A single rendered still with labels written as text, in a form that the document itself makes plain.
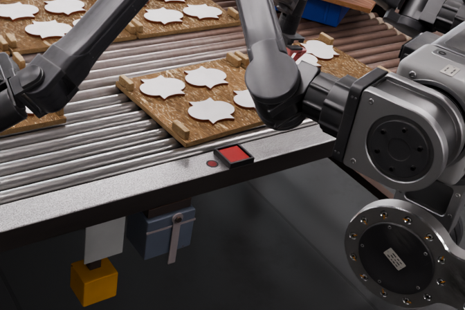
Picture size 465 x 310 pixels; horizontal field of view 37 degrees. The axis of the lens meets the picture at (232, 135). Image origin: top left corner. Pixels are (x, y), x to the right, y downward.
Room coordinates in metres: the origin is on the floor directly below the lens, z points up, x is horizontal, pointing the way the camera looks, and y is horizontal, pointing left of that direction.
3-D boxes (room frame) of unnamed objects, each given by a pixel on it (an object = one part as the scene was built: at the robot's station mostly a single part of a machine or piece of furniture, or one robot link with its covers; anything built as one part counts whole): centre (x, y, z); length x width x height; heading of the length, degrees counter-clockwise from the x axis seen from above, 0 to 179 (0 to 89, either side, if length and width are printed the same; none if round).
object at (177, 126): (1.53, 0.13, 0.95); 0.06 x 0.02 x 0.03; 44
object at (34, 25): (2.08, 0.63, 0.94); 0.41 x 0.35 x 0.04; 129
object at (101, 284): (1.24, 0.27, 0.74); 0.09 x 0.08 x 0.24; 130
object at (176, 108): (1.76, 0.09, 0.93); 0.41 x 0.35 x 0.02; 134
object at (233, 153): (1.49, -0.01, 0.92); 0.06 x 0.06 x 0.01; 40
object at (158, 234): (1.36, 0.14, 0.77); 0.14 x 0.11 x 0.18; 130
